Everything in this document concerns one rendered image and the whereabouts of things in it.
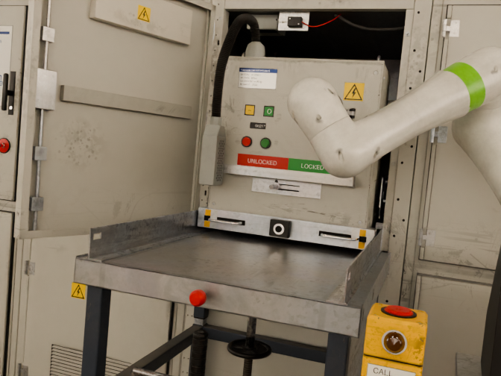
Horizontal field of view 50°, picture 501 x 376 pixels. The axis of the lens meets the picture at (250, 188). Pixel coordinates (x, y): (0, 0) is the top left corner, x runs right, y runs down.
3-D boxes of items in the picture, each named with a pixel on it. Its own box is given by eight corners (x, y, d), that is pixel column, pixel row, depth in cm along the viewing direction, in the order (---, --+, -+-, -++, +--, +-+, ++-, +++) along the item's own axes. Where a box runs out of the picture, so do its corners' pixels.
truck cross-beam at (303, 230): (373, 251, 150) (375, 230, 149) (197, 226, 167) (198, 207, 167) (374, 248, 155) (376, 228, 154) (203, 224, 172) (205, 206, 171)
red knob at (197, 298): (201, 309, 103) (203, 292, 102) (186, 306, 104) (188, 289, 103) (210, 304, 107) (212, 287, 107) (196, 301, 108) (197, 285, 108)
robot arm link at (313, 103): (314, 62, 111) (271, 92, 114) (347, 113, 109) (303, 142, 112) (327, 73, 124) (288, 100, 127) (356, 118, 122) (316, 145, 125)
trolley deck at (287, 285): (358, 338, 98) (362, 306, 97) (73, 283, 117) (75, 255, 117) (388, 271, 162) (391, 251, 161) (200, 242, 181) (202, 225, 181)
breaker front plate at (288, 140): (364, 233, 151) (382, 62, 148) (206, 212, 166) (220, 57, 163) (364, 233, 152) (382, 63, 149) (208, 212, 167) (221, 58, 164)
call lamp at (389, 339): (405, 359, 71) (408, 335, 71) (379, 354, 72) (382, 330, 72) (405, 356, 73) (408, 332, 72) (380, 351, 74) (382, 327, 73)
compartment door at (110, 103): (7, 234, 139) (25, -59, 134) (186, 224, 187) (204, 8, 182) (19, 239, 134) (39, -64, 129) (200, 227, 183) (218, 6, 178)
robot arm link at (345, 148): (425, 83, 130) (449, 60, 119) (452, 124, 128) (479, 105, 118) (302, 148, 120) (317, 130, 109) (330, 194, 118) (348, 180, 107)
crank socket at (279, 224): (287, 239, 155) (289, 221, 155) (268, 236, 157) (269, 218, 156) (290, 237, 157) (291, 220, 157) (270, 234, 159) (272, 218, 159)
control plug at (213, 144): (213, 186, 154) (218, 124, 153) (197, 183, 156) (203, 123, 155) (223, 185, 161) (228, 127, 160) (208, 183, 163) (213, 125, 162)
